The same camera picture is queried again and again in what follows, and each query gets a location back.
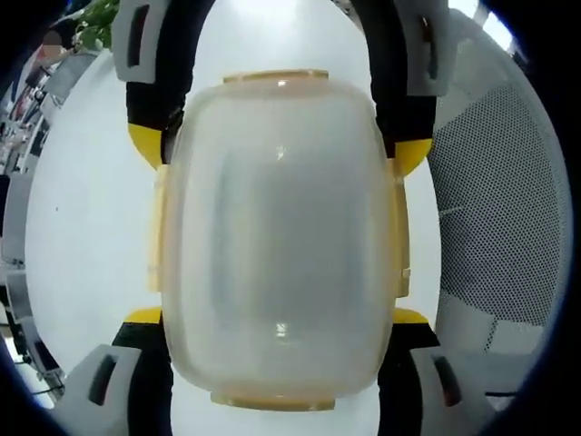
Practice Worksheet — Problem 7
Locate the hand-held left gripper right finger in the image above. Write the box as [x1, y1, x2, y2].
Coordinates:
[376, 307, 497, 436]

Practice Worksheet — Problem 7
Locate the potted green plant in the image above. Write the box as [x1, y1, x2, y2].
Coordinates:
[74, 0, 120, 52]

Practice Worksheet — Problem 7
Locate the clear plastic buckle box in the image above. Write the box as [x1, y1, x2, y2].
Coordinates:
[144, 67, 412, 415]

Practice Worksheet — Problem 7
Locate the white mesh office chair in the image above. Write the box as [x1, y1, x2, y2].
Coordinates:
[425, 7, 574, 397]

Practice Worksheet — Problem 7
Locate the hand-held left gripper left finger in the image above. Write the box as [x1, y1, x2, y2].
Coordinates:
[62, 306, 177, 436]

